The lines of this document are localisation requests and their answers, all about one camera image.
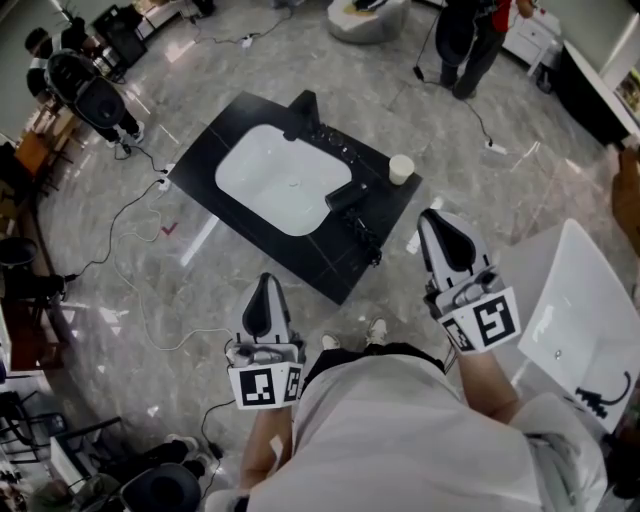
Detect person's black shorts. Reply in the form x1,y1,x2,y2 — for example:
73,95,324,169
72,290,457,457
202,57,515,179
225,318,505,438
301,341,447,387

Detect wooden chair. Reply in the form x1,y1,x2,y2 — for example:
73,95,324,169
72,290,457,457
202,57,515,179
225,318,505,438
13,99,82,192

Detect person's white shirt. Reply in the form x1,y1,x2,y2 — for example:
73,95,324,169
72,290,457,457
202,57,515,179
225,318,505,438
204,348,609,512

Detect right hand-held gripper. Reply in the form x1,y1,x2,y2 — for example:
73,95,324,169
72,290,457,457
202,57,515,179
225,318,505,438
416,208,522,357

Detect black hair dryer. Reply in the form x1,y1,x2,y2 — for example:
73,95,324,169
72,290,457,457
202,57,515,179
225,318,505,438
324,181,371,213

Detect white drawer cabinet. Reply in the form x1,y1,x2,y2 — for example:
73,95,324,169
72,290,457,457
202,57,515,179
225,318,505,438
501,8,565,77

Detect person's right forearm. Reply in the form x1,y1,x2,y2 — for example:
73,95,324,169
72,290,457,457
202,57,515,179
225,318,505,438
452,344,520,429

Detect loose black faucet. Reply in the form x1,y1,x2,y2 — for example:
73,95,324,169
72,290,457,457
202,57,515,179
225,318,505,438
574,370,633,419

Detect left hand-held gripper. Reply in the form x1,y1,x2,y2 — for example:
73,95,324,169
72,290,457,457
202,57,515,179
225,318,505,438
224,272,307,412

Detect black cabinet with white top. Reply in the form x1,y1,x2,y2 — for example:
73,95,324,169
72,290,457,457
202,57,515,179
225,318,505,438
554,39,640,150

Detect white sink basin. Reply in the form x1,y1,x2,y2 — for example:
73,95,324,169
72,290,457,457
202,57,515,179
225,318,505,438
214,124,353,238

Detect black sink counter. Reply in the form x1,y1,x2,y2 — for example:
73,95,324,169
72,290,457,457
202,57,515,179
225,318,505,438
167,89,424,307

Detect black box cabinet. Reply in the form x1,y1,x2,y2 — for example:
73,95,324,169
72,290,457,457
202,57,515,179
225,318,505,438
91,4,149,70

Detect white cup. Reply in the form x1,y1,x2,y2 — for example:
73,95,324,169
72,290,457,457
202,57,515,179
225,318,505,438
388,153,417,188

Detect grey bean bag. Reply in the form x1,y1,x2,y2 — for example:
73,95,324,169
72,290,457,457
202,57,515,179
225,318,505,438
326,0,412,45

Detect loose white ceramic basin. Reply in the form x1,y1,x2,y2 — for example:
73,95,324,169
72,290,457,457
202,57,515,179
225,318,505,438
516,217,640,434

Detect white floor cable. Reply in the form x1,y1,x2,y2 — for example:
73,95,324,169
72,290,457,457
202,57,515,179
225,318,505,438
113,188,235,352

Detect person's right white shoe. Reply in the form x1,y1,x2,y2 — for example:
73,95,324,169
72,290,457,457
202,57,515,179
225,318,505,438
364,316,389,347

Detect black floor cable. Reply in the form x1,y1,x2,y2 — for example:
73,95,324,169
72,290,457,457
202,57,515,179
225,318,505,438
63,177,167,282

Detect person's left forearm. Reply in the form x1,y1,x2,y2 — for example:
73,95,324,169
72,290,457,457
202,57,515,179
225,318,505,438
238,405,297,501

